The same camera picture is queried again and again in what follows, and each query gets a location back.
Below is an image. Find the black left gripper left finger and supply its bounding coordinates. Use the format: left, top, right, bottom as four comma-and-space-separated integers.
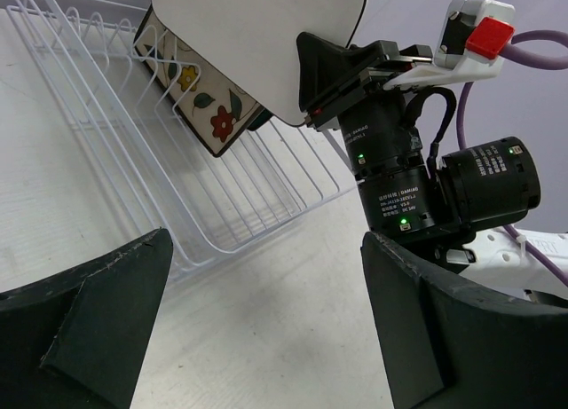
1, 228, 173, 408

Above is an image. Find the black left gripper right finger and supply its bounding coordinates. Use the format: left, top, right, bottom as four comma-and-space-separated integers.
361, 232, 567, 408

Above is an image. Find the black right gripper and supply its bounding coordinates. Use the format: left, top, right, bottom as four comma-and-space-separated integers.
296, 32, 433, 130

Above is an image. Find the white rectangular plate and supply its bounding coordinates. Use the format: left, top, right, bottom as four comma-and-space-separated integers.
151, 0, 367, 125

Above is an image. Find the cream floral square plate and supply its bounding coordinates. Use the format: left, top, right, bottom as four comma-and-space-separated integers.
132, 8, 265, 157

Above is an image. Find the teal leaf-shaped plate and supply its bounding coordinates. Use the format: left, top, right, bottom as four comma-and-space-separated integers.
248, 109, 272, 131

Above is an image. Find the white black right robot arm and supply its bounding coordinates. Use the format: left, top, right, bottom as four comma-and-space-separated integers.
296, 32, 567, 295

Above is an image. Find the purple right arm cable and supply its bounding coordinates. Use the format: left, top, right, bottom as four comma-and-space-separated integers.
452, 29, 568, 288

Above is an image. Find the white wire dish rack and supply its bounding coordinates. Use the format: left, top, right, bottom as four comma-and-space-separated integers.
1, 0, 354, 288

